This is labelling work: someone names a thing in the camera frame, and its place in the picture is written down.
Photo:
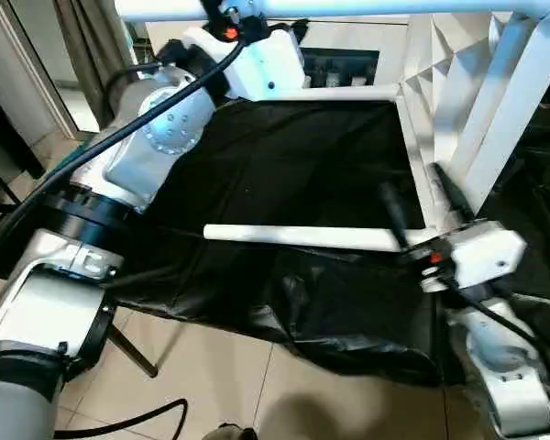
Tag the white plastic table leg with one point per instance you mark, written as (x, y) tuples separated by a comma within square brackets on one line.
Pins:
[(394, 7), (302, 236), (357, 92)]

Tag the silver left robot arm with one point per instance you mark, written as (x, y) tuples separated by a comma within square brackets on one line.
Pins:
[(165, 128)]

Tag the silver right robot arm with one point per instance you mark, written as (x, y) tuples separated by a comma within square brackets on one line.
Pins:
[(495, 348)]

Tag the black table mat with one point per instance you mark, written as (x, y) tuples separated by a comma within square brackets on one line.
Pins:
[(284, 165)]

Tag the grey curtain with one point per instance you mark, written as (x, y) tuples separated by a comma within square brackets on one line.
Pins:
[(87, 46)]

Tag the white display cabinet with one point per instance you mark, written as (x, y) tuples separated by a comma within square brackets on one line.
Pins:
[(392, 55)]

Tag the black left robot foot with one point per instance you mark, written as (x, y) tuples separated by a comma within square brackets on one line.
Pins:
[(231, 432)]

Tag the black table frame leg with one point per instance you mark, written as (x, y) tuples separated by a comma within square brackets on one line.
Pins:
[(133, 353)]

